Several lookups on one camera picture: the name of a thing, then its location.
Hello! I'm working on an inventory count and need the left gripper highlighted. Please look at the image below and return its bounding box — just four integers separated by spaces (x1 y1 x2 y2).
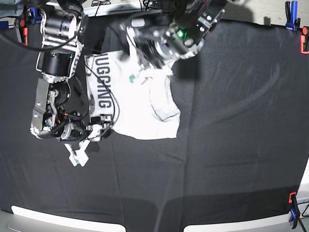
120 24 174 84

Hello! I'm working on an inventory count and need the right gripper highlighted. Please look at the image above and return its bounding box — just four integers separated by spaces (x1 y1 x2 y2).
63 117 113 167

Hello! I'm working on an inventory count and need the grey t-shirt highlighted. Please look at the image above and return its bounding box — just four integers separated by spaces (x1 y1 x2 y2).
84 51 181 140

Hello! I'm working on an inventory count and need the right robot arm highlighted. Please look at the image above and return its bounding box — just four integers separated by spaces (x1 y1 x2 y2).
30 0 110 167

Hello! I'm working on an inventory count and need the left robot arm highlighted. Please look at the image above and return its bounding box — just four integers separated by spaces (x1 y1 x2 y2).
120 0 227 83

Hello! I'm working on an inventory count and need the red black clamp far left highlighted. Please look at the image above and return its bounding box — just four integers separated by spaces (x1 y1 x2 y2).
14 19 28 46

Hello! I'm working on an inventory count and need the red black clamp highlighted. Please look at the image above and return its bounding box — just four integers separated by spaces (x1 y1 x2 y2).
300 27 309 54
14 19 28 46

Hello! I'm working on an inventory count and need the black table cloth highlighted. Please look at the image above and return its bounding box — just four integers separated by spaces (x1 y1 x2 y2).
0 20 309 232

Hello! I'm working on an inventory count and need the blue bar clamp far left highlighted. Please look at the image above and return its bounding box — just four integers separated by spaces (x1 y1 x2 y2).
27 7 42 24

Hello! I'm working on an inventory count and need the blue bar clamp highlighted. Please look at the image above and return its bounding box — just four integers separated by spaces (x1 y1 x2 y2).
27 7 42 24
285 0 300 31

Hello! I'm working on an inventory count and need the blue bar clamp far right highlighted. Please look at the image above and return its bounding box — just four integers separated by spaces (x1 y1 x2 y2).
285 0 300 31

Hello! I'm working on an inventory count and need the red black clamp far right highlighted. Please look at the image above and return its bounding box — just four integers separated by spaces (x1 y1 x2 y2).
300 27 309 54

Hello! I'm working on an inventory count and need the red blue clamp near right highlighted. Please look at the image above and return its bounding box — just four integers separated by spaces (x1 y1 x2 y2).
288 191 300 229

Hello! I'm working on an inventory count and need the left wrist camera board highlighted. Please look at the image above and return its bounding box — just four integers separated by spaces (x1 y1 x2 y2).
129 74 138 83

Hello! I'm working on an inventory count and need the black red cable bundle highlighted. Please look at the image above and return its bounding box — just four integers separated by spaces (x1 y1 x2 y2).
171 0 209 25

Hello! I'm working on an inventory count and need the aluminium frame rail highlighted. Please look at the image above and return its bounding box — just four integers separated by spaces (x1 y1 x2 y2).
82 0 172 17

